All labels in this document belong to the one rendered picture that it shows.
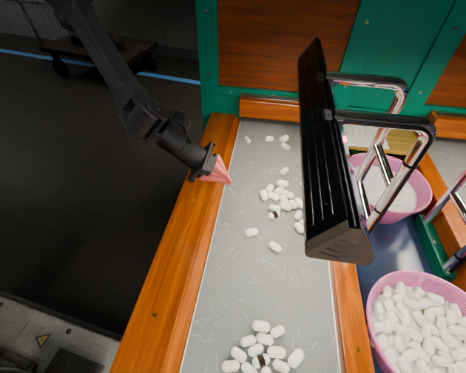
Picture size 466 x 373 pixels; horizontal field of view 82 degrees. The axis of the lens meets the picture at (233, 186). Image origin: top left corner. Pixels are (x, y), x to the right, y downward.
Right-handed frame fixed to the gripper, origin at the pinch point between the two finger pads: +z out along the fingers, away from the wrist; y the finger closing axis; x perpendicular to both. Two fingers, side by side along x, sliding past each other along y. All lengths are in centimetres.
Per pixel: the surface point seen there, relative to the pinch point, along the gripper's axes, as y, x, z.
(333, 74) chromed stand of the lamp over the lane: 7.6, -32.4, -1.5
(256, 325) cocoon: -29.6, 0.8, 14.9
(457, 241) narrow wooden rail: -1, -31, 52
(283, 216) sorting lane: 0.9, -0.9, 20.0
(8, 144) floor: 95, 189, -92
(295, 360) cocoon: -34.4, -4.3, 20.8
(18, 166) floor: 74, 173, -73
